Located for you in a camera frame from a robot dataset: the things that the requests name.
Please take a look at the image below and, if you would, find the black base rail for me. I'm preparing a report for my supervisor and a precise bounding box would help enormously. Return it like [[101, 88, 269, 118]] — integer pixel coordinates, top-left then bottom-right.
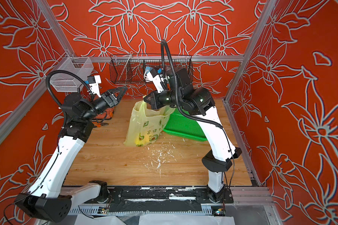
[[97, 186, 234, 215]]

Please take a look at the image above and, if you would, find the clear wire basket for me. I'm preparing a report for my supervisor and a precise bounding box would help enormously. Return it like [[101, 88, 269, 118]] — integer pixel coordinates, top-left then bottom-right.
[[49, 58, 94, 92]]

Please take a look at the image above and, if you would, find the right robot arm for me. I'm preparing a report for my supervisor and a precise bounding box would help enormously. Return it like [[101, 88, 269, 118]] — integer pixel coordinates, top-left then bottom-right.
[[144, 67, 241, 203]]

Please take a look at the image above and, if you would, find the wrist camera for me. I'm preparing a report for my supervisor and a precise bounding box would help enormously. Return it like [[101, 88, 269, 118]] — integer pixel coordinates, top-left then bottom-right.
[[153, 70, 167, 93], [87, 75, 101, 97]]

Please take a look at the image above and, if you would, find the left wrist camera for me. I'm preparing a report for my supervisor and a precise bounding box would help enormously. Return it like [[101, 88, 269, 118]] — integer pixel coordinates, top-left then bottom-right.
[[87, 75, 101, 97]]

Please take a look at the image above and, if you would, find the orange tool case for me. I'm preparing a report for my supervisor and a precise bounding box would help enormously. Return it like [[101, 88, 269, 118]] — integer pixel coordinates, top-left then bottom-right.
[[92, 108, 114, 124]]

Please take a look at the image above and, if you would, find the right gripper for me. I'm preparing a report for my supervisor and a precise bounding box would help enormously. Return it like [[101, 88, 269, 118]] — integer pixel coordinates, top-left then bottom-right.
[[143, 90, 185, 110]]

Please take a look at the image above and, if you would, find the blue white device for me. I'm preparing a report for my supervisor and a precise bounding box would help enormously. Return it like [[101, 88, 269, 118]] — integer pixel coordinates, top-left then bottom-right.
[[144, 66, 158, 82]]

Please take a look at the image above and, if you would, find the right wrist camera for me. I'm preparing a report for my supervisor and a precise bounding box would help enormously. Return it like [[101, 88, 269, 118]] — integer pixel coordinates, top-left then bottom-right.
[[153, 70, 167, 93]]

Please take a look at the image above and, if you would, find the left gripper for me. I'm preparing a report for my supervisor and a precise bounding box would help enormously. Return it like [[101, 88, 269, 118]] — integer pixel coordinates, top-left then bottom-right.
[[83, 87, 128, 123]]

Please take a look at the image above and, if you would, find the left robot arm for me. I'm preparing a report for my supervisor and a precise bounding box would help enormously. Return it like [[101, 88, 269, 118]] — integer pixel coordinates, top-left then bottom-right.
[[14, 87, 127, 223]]

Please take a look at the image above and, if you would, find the black wire wall basket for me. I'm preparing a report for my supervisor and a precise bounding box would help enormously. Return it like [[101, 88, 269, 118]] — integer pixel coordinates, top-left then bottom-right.
[[109, 54, 194, 84]]

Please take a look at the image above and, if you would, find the yellow plastic bag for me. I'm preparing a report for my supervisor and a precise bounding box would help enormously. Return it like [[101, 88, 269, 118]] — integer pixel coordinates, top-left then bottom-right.
[[124, 100, 175, 147]]

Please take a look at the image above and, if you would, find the green plastic basket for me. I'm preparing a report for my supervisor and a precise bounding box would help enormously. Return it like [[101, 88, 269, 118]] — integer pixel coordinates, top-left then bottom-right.
[[164, 109, 207, 142]]

